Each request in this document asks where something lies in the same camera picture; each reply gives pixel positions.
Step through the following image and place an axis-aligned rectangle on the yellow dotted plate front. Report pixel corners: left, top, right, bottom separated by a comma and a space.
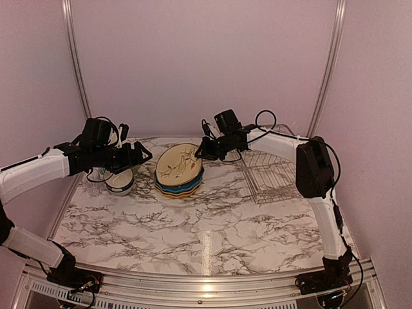
156, 188, 199, 199

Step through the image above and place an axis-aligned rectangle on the small white ribbed bowl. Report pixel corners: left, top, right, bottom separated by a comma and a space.
106, 183, 133, 196

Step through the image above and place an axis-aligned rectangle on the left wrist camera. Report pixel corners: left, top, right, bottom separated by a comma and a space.
117, 124, 129, 148

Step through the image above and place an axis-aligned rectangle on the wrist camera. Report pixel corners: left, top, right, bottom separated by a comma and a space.
201, 119, 216, 140
117, 124, 129, 148

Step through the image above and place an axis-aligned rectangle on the front aluminium frame rail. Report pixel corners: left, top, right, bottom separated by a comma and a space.
19, 254, 387, 309

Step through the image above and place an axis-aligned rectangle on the yellow dotted plate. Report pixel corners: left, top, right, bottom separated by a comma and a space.
154, 184, 201, 194
156, 188, 199, 199

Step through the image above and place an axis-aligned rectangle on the left aluminium frame post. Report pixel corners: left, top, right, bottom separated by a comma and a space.
61, 0, 92, 119

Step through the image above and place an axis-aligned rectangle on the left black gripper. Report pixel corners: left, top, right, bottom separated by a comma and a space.
92, 141, 153, 174

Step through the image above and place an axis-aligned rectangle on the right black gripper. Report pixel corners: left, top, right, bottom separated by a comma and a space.
194, 133, 233, 161

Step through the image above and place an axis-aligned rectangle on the light green mug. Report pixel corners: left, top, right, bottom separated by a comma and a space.
131, 164, 142, 175

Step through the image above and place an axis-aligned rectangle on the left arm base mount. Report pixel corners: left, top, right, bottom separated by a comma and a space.
47, 247, 103, 293

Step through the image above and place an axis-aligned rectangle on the right aluminium frame post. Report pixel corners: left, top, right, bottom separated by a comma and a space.
306, 0, 348, 137

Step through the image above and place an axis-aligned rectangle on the cream painted small plate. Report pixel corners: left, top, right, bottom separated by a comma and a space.
155, 143, 203, 187

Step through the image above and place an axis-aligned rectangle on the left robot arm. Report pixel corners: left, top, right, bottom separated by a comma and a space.
1, 117, 153, 286

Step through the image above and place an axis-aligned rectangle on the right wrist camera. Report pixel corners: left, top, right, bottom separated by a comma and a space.
201, 119, 216, 140

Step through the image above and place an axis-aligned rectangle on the aluminium frame post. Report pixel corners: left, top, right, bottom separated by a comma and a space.
306, 0, 348, 137
61, 0, 92, 119

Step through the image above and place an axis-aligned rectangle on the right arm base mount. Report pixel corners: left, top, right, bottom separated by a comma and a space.
295, 248, 353, 295

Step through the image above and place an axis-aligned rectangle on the white saucer dark rim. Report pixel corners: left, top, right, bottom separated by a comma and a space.
104, 169, 135, 187

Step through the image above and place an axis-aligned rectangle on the blue dotted plate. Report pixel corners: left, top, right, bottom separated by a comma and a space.
154, 168, 205, 192

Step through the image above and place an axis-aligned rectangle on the metal wire dish rack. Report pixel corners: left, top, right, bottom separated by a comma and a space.
238, 129, 303, 204

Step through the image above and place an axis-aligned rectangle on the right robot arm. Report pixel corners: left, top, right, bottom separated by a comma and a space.
195, 109, 353, 288

